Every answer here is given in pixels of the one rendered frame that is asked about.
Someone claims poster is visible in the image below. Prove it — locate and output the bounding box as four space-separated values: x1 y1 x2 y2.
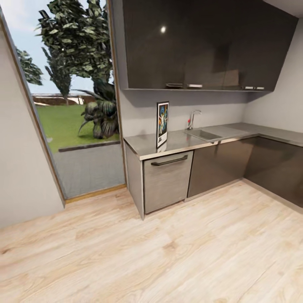
156 101 169 149

